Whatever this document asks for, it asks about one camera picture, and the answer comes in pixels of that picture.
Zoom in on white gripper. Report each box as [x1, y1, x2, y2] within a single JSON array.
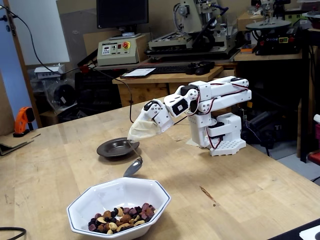
[[139, 99, 175, 134]]

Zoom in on metal spoon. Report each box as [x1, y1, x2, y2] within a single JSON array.
[[123, 139, 144, 178]]

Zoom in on dark brown plate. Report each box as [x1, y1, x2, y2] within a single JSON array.
[[96, 137, 140, 160]]

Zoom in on white octagonal bowl blue rim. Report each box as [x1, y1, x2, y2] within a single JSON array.
[[66, 176, 172, 240]]

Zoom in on beige tape wrap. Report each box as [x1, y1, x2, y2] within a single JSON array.
[[127, 119, 161, 143]]

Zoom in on wooden workbench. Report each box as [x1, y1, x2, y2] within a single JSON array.
[[112, 65, 225, 107]]

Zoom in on white paper sheet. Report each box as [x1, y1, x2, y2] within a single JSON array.
[[119, 67, 157, 80]]

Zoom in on black keyboard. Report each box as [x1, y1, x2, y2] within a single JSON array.
[[147, 65, 191, 75]]

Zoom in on beige control box red button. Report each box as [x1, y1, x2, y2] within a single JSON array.
[[96, 33, 148, 66]]

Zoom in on black handheld device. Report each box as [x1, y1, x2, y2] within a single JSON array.
[[185, 60, 216, 76]]

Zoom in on plastic bag with black disc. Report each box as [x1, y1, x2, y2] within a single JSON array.
[[42, 77, 77, 112]]

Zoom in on robot controller circuit board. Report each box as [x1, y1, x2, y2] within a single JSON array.
[[231, 104, 248, 121]]

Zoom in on black computer monitor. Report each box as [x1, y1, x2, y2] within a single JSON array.
[[96, 0, 150, 41]]

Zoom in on small white box device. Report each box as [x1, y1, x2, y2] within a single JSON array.
[[34, 64, 66, 80]]

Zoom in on mixed nuts and dried fruit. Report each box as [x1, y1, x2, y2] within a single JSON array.
[[87, 202, 157, 235]]

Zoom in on benchtop milling machine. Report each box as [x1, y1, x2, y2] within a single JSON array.
[[144, 0, 242, 62]]

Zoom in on orange black hand tool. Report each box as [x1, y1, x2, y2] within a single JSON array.
[[12, 106, 35, 138]]

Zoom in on wooden shelf board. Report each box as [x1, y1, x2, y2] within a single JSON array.
[[233, 51, 303, 62]]

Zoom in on brown cardboard box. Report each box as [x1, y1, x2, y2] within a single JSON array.
[[236, 11, 266, 32]]

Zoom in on flat cardboard sheets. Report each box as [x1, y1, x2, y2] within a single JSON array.
[[0, 133, 42, 156]]

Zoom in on black scroll saw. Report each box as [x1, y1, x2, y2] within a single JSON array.
[[245, 19, 302, 56]]

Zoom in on red bin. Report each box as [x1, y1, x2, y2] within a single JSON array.
[[307, 149, 320, 165]]

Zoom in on black mat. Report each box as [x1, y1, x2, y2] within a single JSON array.
[[268, 218, 320, 240]]

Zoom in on white flat object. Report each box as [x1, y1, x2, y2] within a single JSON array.
[[299, 224, 320, 240]]

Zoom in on long black robot cable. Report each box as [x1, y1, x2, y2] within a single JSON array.
[[0, 4, 188, 126]]

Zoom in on white wall panel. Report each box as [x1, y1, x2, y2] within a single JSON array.
[[8, 0, 71, 66]]

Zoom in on wooden post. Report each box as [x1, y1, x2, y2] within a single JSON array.
[[2, 0, 43, 130]]

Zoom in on black shelf frame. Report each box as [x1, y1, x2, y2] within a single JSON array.
[[298, 27, 320, 163]]

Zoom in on black cable loop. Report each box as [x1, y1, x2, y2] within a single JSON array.
[[0, 226, 27, 240]]

